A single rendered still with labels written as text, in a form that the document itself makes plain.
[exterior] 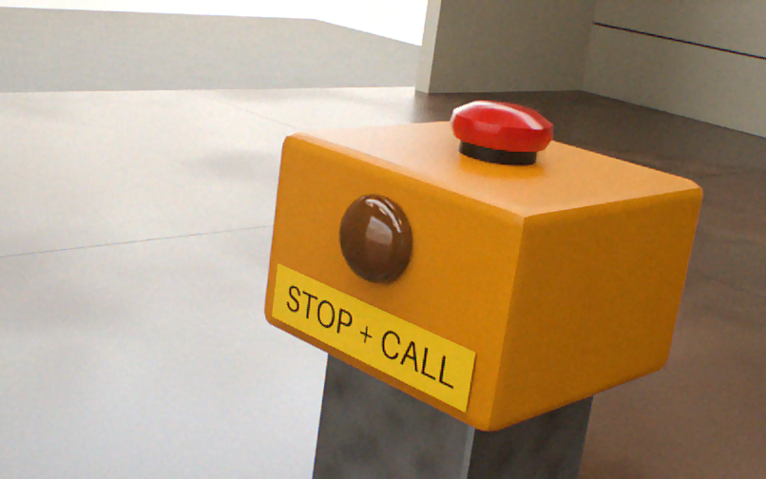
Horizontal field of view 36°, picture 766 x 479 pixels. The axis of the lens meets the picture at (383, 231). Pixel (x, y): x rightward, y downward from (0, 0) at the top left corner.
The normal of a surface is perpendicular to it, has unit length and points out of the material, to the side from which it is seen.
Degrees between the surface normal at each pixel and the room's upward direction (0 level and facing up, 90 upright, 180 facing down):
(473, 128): 79
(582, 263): 90
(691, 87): 90
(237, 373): 0
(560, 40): 90
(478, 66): 90
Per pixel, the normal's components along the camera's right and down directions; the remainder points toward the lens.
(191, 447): 0.13, -0.95
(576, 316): 0.72, 0.28
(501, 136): -0.05, 0.07
